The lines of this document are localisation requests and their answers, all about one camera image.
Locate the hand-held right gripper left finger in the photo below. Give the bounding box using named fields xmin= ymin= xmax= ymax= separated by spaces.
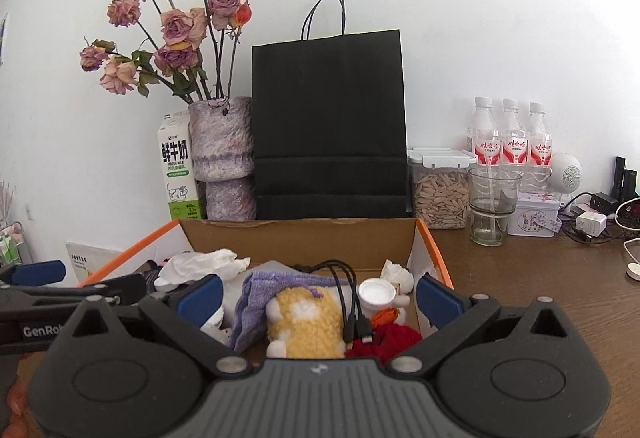
xmin=63 ymin=274 xmax=252 ymax=375

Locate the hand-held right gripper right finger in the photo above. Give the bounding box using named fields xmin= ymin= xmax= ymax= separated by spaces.
xmin=391 ymin=274 xmax=577 ymax=375

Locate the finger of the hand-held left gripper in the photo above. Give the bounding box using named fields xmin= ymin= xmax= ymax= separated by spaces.
xmin=0 ymin=260 xmax=67 ymax=289
xmin=0 ymin=273 xmax=149 ymax=312

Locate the white tissue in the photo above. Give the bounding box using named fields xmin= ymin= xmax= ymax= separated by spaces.
xmin=155 ymin=248 xmax=251 ymax=291

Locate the white bottle cap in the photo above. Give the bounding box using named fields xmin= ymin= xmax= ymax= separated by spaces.
xmin=357 ymin=279 xmax=394 ymax=319

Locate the black usb cable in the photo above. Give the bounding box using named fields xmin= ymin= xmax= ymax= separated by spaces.
xmin=295 ymin=259 xmax=375 ymax=344

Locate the red and orange cardboard box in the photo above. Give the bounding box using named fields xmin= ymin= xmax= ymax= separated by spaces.
xmin=77 ymin=217 xmax=455 ymax=339

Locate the person's left hand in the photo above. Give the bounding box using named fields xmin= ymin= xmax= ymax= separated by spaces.
xmin=7 ymin=376 xmax=29 ymax=419

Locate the white soft toy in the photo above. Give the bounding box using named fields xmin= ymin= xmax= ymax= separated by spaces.
xmin=381 ymin=259 xmax=416 ymax=326

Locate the lavender cloth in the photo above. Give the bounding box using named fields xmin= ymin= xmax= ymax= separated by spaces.
xmin=231 ymin=269 xmax=351 ymax=353

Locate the red knitted item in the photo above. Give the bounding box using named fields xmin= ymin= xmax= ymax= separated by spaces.
xmin=345 ymin=323 xmax=423 ymax=361

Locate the clear drinking glass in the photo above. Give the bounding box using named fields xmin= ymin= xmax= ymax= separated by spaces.
xmin=468 ymin=166 xmax=522 ymax=247

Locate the clear jar of seeds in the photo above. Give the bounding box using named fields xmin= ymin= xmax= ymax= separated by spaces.
xmin=407 ymin=148 xmax=478 ymax=230

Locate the yellow plush toy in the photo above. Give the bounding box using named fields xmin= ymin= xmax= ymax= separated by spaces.
xmin=265 ymin=285 xmax=351 ymax=360

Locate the white floral tin box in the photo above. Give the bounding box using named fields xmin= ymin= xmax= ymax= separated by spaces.
xmin=507 ymin=190 xmax=562 ymax=237

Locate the white and green milk carton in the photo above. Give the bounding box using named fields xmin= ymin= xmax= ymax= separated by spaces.
xmin=156 ymin=112 xmax=207 ymax=220

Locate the purple textured vase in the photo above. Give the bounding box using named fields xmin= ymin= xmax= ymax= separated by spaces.
xmin=187 ymin=95 xmax=258 ymax=221

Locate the clear bottle with red label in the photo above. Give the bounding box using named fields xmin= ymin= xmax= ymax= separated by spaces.
xmin=466 ymin=96 xmax=501 ymax=166
xmin=526 ymin=102 xmax=553 ymax=167
xmin=498 ymin=98 xmax=528 ymax=166

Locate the white plug charger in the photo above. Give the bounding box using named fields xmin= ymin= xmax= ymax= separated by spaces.
xmin=575 ymin=210 xmax=607 ymax=237

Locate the white round speaker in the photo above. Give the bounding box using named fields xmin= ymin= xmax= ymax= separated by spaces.
xmin=547 ymin=153 xmax=583 ymax=193

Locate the black power adapter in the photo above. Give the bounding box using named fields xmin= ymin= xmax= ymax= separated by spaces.
xmin=590 ymin=192 xmax=621 ymax=214

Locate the black paper bag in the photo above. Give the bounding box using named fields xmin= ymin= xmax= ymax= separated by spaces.
xmin=251 ymin=0 xmax=408 ymax=220

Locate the bunch of dried roses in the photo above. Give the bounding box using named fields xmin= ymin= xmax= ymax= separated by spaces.
xmin=80 ymin=0 xmax=253 ymax=105

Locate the white wire rack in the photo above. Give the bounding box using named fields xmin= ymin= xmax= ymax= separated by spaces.
xmin=0 ymin=178 xmax=26 ymax=269

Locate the white cable with switch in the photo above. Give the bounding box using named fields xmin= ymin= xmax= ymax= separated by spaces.
xmin=622 ymin=238 xmax=640 ymax=281

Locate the black and red cable coil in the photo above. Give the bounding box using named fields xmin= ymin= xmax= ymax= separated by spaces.
xmin=617 ymin=199 xmax=640 ymax=229

